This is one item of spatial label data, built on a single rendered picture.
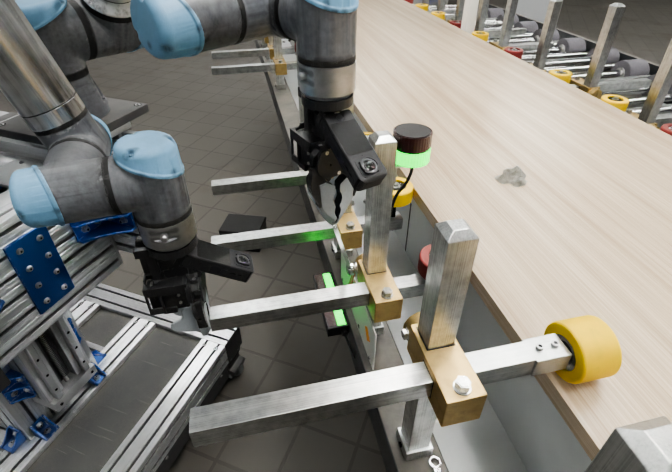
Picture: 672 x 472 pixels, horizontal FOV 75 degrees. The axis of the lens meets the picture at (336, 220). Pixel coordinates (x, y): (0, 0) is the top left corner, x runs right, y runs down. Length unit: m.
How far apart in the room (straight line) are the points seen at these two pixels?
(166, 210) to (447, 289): 0.36
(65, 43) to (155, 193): 0.53
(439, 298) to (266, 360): 1.33
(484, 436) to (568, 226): 0.43
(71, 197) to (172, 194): 0.11
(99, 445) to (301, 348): 0.74
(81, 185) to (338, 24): 0.36
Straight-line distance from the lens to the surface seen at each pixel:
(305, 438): 1.60
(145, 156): 0.57
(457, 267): 0.49
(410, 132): 0.68
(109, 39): 1.09
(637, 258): 0.96
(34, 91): 0.69
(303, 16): 0.57
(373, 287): 0.78
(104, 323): 1.80
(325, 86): 0.58
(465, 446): 0.92
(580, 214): 1.03
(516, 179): 1.09
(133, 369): 1.62
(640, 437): 0.32
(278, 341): 1.83
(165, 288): 0.69
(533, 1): 6.86
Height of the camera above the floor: 1.42
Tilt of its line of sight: 36 degrees down
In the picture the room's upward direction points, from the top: straight up
